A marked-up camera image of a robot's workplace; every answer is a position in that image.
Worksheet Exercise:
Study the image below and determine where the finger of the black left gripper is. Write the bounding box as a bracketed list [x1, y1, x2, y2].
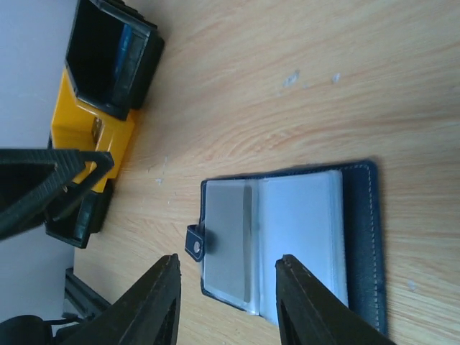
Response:
[1, 148, 114, 239]

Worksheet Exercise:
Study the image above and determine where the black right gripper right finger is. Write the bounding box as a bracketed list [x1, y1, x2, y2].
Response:
[275, 254, 393, 344]

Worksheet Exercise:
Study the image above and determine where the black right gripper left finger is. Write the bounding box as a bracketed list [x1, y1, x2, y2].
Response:
[55, 254, 181, 344]

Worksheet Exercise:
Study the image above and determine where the blue leather card holder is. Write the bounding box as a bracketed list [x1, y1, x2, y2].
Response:
[185, 160, 388, 334]

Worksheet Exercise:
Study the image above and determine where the black bin near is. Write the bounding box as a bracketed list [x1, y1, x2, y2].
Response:
[45, 180, 114, 249]

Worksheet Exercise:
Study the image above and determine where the black bin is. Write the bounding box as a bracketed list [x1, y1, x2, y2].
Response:
[45, 180, 114, 249]
[65, 0, 165, 121]

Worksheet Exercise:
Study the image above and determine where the yellow bin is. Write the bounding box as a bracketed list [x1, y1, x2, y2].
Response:
[51, 70, 139, 193]

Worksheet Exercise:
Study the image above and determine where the black bin far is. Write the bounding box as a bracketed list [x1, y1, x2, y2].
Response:
[65, 0, 165, 121]

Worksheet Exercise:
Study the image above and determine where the black front mounting rail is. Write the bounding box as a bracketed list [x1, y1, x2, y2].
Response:
[63, 268, 111, 320]

